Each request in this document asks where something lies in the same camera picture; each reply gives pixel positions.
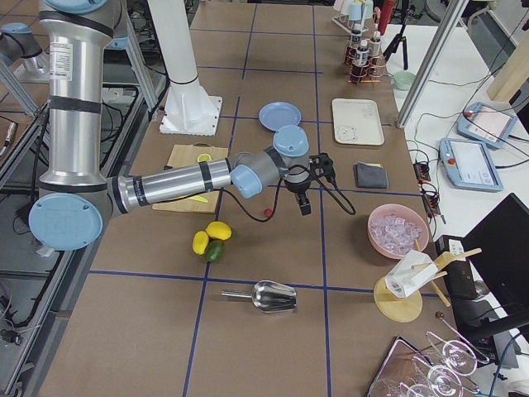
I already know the dark bottle white cap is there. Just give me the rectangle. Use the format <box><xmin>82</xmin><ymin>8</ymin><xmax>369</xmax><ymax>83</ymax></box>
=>
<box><xmin>348</xmin><ymin>23</ymin><xmax>362</xmax><ymax>59</ymax></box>

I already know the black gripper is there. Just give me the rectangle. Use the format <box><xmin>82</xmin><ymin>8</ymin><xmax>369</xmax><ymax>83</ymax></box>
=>
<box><xmin>284</xmin><ymin>152</ymin><xmax>334</xmax><ymax>215</ymax></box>

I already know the blue teach pendant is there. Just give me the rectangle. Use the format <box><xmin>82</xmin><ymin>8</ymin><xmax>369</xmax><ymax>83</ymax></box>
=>
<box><xmin>457</xmin><ymin>102</ymin><xmax>518</xmax><ymax>149</ymax></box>
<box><xmin>439</xmin><ymin>138</ymin><xmax>503</xmax><ymax>192</ymax></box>

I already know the blue teach pendant far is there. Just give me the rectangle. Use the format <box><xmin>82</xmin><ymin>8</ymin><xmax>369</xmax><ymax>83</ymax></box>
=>
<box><xmin>457</xmin><ymin>102</ymin><xmax>518</xmax><ymax>149</ymax></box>

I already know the black monitor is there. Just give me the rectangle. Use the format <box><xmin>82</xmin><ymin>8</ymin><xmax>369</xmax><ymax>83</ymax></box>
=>
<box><xmin>446</xmin><ymin>193</ymin><xmax>528</xmax><ymax>342</ymax></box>

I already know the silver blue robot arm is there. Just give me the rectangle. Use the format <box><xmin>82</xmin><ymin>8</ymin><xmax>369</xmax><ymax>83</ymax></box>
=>
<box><xmin>28</xmin><ymin>1</ymin><xmax>332</xmax><ymax>251</ymax></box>

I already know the yellow plastic knife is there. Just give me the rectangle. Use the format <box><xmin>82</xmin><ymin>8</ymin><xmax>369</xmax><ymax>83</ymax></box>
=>
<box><xmin>186</xmin><ymin>195</ymin><xmax>209</xmax><ymax>203</ymax></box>

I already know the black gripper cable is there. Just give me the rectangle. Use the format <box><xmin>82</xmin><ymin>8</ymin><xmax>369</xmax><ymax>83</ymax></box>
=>
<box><xmin>222</xmin><ymin>164</ymin><xmax>357</xmax><ymax>222</ymax></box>

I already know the yellow lemon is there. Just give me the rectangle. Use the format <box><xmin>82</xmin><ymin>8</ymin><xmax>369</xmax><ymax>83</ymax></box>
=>
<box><xmin>206</xmin><ymin>221</ymin><xmax>232</xmax><ymax>241</ymax></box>
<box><xmin>192</xmin><ymin>231</ymin><xmax>210</xmax><ymax>256</ymax></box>

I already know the yellow lemon left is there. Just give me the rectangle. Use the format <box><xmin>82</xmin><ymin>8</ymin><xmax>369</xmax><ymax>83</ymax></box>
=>
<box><xmin>192</xmin><ymin>231</ymin><xmax>210</xmax><ymax>256</ymax></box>

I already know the grey folded cloth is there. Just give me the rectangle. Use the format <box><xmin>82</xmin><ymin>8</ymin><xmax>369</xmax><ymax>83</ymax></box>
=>
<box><xmin>354</xmin><ymin>162</ymin><xmax>388</xmax><ymax>189</ymax></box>

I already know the copper wire bottle rack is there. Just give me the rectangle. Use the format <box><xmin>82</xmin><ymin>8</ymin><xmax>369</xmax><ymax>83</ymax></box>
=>
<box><xmin>343</xmin><ymin>42</ymin><xmax>387</xmax><ymax>84</ymax></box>

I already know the wooden cutting board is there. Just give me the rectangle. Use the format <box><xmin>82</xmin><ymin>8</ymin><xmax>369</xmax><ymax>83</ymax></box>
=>
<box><xmin>152</xmin><ymin>144</ymin><xmax>228</xmax><ymax>214</ymax></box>

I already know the orange circuit board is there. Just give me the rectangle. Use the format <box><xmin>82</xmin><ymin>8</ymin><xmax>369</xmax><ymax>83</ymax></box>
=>
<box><xmin>413</xmin><ymin>162</ymin><xmax>431</xmax><ymax>181</ymax></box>

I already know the blue teach pendant near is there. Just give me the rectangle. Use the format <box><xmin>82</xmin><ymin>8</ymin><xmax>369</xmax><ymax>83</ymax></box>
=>
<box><xmin>439</xmin><ymin>138</ymin><xmax>503</xmax><ymax>192</ymax></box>

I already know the shiny metal scoop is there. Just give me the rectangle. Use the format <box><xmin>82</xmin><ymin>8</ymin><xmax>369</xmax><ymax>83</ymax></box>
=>
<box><xmin>222</xmin><ymin>280</ymin><xmax>297</xmax><ymax>313</ymax></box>

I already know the lemon slice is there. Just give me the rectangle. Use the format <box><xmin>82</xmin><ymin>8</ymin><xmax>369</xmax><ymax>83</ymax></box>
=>
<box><xmin>197</xmin><ymin>153</ymin><xmax>212</xmax><ymax>163</ymax></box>

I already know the clear wine glass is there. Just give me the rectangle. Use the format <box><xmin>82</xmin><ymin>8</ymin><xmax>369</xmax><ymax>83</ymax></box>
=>
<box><xmin>426</xmin><ymin>331</ymin><xmax>490</xmax><ymax>376</ymax></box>

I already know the black camera tripod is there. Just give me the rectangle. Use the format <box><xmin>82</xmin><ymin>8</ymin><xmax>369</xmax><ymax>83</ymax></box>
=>
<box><xmin>383</xmin><ymin>0</ymin><xmax>410</xmax><ymax>70</ymax></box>

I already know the aluminium frame post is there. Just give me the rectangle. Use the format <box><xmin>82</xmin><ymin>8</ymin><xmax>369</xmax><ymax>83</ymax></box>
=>
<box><xmin>396</xmin><ymin>0</ymin><xmax>469</xmax><ymax>128</ymax></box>

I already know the wooden cup stand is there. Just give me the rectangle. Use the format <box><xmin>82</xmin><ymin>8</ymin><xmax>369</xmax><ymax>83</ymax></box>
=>
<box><xmin>374</xmin><ymin>248</ymin><xmax>482</xmax><ymax>323</ymax></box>

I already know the dark bottle middle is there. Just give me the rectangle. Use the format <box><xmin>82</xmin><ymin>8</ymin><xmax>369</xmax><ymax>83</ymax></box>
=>
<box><xmin>355</xmin><ymin>40</ymin><xmax>369</xmax><ymax>67</ymax></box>

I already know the green lime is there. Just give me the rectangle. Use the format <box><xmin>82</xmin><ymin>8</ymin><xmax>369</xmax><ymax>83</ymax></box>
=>
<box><xmin>203</xmin><ymin>240</ymin><xmax>226</xmax><ymax>263</ymax></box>

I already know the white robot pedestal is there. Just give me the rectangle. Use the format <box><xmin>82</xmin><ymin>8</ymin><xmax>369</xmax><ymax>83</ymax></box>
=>
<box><xmin>148</xmin><ymin>0</ymin><xmax>222</xmax><ymax>136</ymax></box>

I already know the mirrored glass tray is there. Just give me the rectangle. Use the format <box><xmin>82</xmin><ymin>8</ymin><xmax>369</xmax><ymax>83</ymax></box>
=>
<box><xmin>367</xmin><ymin>337</ymin><xmax>480</xmax><ymax>396</ymax></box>

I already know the mint green cup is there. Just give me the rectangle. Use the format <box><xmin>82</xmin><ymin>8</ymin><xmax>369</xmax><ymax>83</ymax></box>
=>
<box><xmin>393</xmin><ymin>70</ymin><xmax>416</xmax><ymax>91</ymax></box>

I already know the yellow lemon upper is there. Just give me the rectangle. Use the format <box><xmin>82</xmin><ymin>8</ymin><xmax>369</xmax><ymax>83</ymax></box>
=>
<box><xmin>206</xmin><ymin>221</ymin><xmax>232</xmax><ymax>241</ymax></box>

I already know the pink bowl of ice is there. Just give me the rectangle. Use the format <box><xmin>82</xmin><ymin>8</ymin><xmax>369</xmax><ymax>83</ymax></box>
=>
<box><xmin>368</xmin><ymin>203</ymin><xmax>430</xmax><ymax>260</ymax></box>

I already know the white carton on stand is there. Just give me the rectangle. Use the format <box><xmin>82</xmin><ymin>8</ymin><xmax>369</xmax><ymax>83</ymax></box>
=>
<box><xmin>384</xmin><ymin>250</ymin><xmax>438</xmax><ymax>299</ymax></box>

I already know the light blue plate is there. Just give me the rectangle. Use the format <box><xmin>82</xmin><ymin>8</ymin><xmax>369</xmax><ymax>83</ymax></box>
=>
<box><xmin>258</xmin><ymin>102</ymin><xmax>302</xmax><ymax>132</ymax></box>

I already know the dark bottle right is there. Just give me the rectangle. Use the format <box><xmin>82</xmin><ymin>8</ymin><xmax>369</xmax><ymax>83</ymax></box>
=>
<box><xmin>369</xmin><ymin>31</ymin><xmax>381</xmax><ymax>58</ymax></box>

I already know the cream rectangular tray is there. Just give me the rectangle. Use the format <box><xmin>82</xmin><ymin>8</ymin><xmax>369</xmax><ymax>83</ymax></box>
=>
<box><xmin>331</xmin><ymin>98</ymin><xmax>384</xmax><ymax>146</ymax></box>

